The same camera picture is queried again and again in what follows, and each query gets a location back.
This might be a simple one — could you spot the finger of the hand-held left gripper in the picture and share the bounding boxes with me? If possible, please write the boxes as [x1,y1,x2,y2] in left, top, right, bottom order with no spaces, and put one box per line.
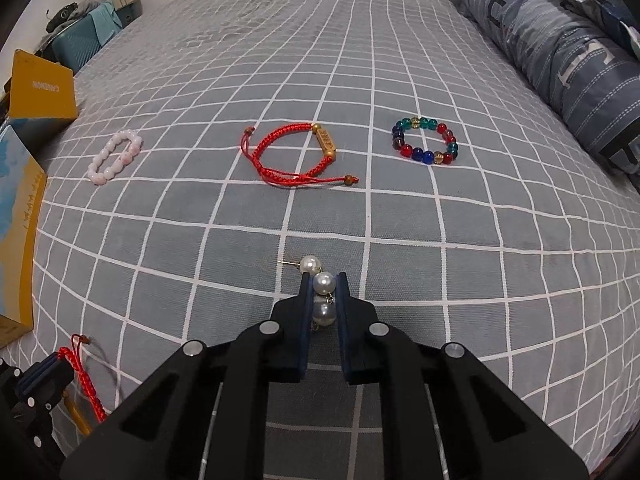
[0,366,71,467]
[0,354,65,387]

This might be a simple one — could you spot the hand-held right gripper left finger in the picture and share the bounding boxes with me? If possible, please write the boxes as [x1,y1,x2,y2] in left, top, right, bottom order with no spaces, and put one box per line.
[60,274,315,480]

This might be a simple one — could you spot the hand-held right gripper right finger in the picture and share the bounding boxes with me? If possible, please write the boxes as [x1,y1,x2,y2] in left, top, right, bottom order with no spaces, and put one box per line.
[337,273,592,480]

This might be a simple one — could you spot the white pearl earring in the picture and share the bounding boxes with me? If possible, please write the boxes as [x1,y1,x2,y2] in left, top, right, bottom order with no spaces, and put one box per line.
[277,254,337,332]

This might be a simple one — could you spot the red braided bracelet gold tube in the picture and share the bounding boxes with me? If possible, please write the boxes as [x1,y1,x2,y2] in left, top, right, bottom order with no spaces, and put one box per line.
[240,121,360,190]
[57,333,109,437]

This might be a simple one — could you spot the blue and yellow box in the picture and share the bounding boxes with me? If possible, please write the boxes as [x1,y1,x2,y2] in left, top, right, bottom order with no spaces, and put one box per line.
[0,124,49,349]

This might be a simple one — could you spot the grey checked bedsheet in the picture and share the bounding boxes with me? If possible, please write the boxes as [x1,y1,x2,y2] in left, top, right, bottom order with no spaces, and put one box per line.
[30,0,640,480]

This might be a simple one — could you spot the yellow cardboard box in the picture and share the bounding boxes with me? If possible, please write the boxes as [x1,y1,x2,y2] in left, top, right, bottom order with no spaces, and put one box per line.
[10,49,80,121]

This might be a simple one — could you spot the teal suitcase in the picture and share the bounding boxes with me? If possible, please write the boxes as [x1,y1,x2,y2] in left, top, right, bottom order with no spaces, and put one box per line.
[34,1,127,77]

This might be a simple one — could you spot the blue grey patterned pillow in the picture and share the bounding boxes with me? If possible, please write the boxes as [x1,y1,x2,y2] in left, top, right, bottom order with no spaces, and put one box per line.
[445,0,640,177]

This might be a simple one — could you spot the teal cloth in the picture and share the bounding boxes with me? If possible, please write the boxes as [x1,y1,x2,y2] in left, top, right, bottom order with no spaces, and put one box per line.
[87,2,124,47]

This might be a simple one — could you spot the dark small bag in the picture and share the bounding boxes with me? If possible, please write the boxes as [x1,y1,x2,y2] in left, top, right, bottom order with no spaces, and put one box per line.
[45,3,82,34]

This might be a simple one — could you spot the multicoloured glass bead bracelet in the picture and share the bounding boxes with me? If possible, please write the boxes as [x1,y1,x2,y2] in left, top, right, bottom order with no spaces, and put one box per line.
[391,116,460,166]

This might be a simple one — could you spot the pink bead bracelet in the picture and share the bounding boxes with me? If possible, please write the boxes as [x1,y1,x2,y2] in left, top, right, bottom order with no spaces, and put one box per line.
[87,129,144,187]

